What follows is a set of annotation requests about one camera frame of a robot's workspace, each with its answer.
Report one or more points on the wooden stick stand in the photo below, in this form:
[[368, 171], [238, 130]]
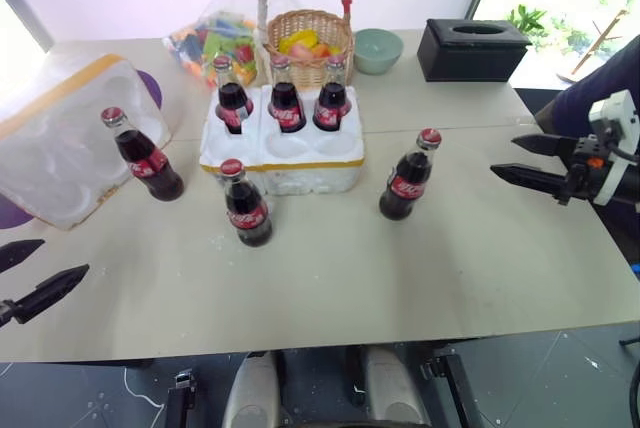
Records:
[[600, 43]]

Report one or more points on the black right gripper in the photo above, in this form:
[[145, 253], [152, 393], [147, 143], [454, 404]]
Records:
[[585, 173]]

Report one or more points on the black table leg frame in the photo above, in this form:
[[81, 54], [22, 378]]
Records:
[[180, 400], [452, 388]]

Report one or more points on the grey rounded shape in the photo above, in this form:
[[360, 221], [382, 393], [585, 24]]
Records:
[[252, 393], [395, 388]]

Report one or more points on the clear bag of colourful toys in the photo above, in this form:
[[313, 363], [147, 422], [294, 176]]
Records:
[[200, 45]]

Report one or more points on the white foam lid yellow tape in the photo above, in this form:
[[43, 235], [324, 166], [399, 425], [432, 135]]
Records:
[[60, 158]]

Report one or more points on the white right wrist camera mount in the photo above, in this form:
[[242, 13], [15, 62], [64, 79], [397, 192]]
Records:
[[612, 110]]

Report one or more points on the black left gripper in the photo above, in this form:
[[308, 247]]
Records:
[[6, 314]]

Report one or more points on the orange plastic toy fruit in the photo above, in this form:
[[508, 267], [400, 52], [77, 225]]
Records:
[[320, 51]]

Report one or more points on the white foam bottle tray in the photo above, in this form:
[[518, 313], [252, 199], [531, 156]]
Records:
[[310, 175]]

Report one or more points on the person in dark blue clothes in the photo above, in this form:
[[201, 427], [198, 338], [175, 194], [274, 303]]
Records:
[[590, 83]]

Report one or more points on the yellow plastic toy fruit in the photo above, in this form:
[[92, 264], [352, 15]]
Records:
[[298, 39]]

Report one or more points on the pale green bowl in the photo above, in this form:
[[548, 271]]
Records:
[[377, 53]]

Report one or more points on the glass cola bottle red cap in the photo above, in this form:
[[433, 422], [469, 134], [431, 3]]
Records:
[[406, 188], [331, 105], [150, 168], [231, 98], [248, 213], [286, 105]]

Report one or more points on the black tissue box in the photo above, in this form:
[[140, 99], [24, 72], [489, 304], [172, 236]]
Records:
[[465, 60]]

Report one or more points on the green potted plant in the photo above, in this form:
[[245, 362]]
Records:
[[525, 20]]

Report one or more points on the purple round mat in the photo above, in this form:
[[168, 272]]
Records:
[[12, 213], [151, 89]]

